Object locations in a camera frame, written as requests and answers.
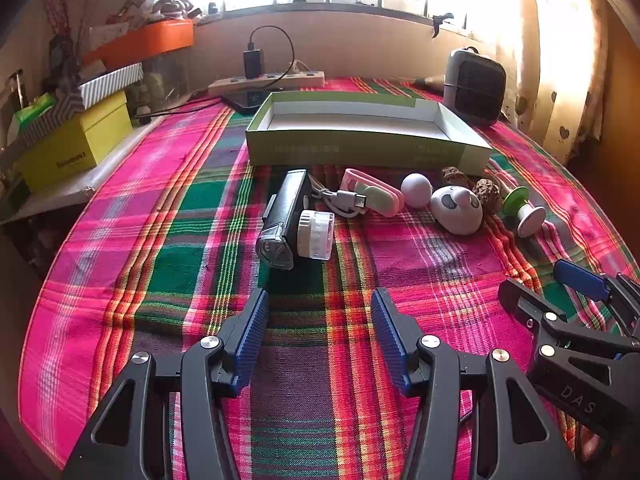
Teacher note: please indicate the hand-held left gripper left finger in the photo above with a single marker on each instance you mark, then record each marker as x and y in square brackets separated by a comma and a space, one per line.
[250, 340]

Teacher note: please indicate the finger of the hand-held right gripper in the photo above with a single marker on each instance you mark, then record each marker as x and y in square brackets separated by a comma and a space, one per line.
[522, 305]
[580, 277]

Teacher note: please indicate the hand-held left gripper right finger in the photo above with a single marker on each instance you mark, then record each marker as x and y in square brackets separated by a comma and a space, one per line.
[392, 340]

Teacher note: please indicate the green white suction holder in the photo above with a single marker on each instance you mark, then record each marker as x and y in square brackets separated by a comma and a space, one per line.
[530, 220]

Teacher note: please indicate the brown walnut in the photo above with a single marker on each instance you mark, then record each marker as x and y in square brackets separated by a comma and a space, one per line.
[487, 191]
[456, 176]

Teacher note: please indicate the white ribbed round cap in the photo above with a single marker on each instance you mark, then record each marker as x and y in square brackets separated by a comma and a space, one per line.
[315, 235]

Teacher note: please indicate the pink clip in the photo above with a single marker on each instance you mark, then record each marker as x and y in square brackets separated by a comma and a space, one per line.
[500, 176]
[385, 200]

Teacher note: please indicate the black bike light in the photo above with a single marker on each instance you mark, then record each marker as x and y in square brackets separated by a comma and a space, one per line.
[285, 210]

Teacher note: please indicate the white mushroom knob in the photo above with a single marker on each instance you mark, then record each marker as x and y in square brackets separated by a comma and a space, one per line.
[416, 190]

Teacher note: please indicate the white shallow box tray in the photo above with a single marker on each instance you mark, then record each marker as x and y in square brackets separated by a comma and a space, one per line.
[350, 147]

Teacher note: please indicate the pink green plaid blanket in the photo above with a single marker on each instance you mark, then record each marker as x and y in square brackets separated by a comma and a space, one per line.
[150, 240]

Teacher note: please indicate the grey black fan heater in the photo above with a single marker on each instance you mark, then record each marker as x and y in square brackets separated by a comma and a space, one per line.
[475, 90]

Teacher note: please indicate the cream heart print curtain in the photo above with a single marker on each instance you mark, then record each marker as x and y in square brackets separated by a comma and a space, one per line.
[550, 60]

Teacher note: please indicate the white side shelf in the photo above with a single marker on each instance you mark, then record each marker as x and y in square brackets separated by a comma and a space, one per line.
[65, 195]

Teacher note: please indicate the black phone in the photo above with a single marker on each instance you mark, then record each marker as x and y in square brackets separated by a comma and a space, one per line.
[245, 101]

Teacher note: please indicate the white power strip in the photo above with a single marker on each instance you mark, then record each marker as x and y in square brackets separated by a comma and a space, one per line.
[270, 82]

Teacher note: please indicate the yellow box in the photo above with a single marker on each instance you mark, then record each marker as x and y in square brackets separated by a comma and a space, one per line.
[75, 150]

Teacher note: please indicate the clear glass tank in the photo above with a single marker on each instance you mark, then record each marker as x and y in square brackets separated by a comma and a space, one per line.
[167, 77]

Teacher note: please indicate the white plug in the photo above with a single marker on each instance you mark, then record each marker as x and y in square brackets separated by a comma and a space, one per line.
[300, 67]

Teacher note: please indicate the black charger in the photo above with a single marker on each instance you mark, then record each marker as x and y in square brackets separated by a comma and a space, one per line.
[252, 62]

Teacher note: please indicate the grey white striped box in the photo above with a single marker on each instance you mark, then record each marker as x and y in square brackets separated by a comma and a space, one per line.
[112, 82]

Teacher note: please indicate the black window hook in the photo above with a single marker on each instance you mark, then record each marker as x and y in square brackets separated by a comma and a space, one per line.
[440, 20]

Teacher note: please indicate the orange box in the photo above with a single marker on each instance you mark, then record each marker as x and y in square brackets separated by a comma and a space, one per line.
[150, 42]

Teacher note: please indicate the green tissue packet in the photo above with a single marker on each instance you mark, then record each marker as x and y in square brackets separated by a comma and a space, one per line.
[32, 110]

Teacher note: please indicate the small dark jar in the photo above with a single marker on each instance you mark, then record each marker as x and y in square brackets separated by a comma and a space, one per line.
[213, 9]

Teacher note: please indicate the pile of white packets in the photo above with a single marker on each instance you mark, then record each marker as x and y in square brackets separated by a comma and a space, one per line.
[160, 5]

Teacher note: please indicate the red dried branches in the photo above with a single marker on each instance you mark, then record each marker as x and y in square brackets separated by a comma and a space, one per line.
[62, 15]

